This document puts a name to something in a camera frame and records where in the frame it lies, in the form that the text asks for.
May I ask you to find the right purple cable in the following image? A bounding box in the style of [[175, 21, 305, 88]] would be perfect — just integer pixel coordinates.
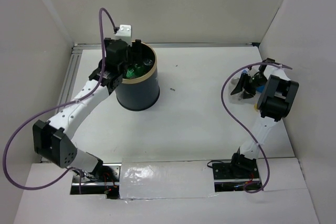
[[220, 61, 292, 194]]

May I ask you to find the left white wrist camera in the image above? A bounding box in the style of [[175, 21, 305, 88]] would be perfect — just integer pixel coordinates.
[[114, 25, 132, 46]]

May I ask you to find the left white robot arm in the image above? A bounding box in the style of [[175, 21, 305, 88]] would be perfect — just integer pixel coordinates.
[[33, 38, 142, 182]]

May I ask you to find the large clear crushed bottle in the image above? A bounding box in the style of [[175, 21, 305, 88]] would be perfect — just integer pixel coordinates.
[[143, 59, 154, 68]]

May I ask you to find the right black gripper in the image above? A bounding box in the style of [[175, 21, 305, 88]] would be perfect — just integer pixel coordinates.
[[232, 73, 268, 100]]

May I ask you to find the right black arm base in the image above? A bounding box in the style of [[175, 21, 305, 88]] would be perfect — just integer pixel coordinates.
[[207, 160, 262, 193]]

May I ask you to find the dark cylindrical bin gold rim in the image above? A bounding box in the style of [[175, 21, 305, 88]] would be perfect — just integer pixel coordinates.
[[98, 41, 161, 111]]

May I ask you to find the blue-label clear bottle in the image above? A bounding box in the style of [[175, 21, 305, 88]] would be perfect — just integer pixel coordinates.
[[244, 69, 267, 94]]

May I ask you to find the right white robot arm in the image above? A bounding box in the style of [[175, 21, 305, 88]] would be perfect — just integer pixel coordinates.
[[229, 58, 299, 178]]

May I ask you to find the green plastic bottle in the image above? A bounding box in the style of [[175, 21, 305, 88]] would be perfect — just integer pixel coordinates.
[[125, 63, 144, 79]]

